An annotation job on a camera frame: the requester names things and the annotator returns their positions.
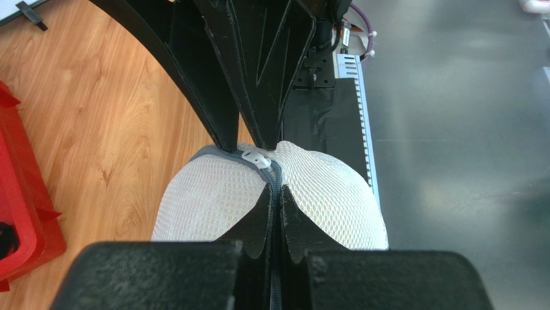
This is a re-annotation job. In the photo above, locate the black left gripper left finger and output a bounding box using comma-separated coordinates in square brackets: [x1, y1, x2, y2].
[52, 185, 274, 309]

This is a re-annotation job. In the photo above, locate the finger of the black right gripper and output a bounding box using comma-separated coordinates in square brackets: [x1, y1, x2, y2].
[195, 1, 316, 150]
[94, 0, 239, 152]

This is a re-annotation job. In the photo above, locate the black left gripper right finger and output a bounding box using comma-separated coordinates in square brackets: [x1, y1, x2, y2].
[280, 187, 493, 309]

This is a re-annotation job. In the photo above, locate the white mesh laundry bag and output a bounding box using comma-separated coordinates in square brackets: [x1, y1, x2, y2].
[152, 141, 389, 250]

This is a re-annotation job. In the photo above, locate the red plastic tray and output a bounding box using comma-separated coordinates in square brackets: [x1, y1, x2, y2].
[1, 83, 66, 292]

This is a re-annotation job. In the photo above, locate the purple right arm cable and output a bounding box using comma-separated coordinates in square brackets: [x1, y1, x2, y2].
[349, 3, 378, 59]

